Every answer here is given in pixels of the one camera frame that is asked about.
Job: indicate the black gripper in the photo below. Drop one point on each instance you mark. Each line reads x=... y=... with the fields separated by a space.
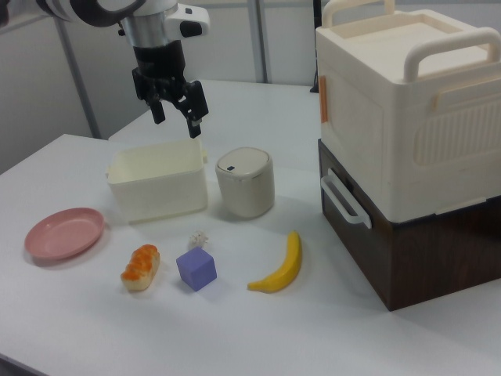
x=158 y=64

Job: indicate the crumpled white paper ball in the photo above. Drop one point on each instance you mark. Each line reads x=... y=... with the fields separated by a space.
x=198 y=239

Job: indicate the white round cup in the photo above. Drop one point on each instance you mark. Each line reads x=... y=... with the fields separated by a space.
x=244 y=188

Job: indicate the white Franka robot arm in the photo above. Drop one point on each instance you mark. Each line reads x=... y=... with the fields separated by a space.
x=98 y=9

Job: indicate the cream plastic storage box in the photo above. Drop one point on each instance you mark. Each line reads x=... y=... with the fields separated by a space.
x=360 y=129

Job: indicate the purple cube block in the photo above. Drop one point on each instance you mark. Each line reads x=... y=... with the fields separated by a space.
x=195 y=270

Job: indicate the pink plastic plate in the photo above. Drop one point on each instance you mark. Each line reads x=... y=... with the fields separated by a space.
x=62 y=235

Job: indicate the white square plastic bin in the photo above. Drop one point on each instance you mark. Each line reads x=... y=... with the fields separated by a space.
x=160 y=196

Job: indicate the yellow toy banana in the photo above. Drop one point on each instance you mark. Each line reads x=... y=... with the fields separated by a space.
x=287 y=270

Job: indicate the toy bread with orange topping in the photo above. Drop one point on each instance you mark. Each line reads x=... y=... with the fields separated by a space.
x=141 y=270

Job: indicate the dark brown wooden drawer box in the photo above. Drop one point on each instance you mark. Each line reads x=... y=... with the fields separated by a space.
x=430 y=258

